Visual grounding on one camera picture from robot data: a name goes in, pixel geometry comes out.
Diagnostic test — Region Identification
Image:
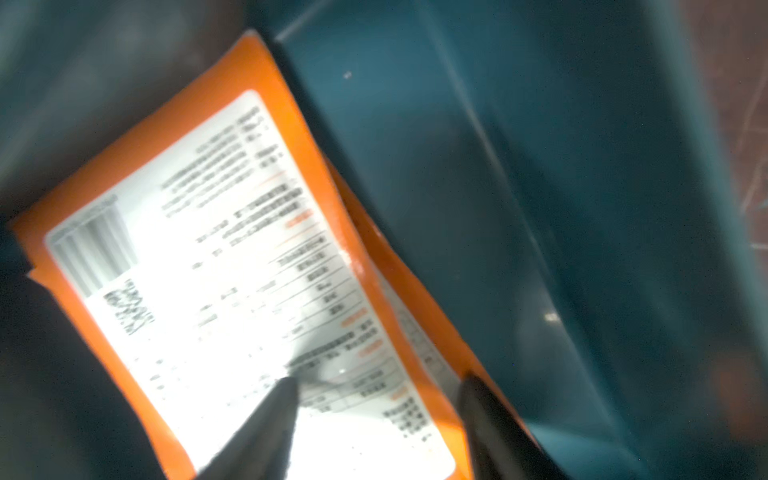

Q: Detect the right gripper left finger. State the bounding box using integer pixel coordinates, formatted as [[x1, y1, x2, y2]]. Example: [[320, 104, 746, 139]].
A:
[[197, 377, 299, 480]]

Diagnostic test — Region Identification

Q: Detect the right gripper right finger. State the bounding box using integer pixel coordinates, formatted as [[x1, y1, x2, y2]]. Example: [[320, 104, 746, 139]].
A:
[[458, 374, 567, 480]]

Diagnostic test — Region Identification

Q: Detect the orange seed bag label side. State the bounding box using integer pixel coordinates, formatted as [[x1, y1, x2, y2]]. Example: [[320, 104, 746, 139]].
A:
[[10, 30, 471, 479]]

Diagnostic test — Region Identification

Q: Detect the teal bottom drawer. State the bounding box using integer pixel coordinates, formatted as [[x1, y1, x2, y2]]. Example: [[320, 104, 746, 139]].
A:
[[1, 1, 767, 479]]

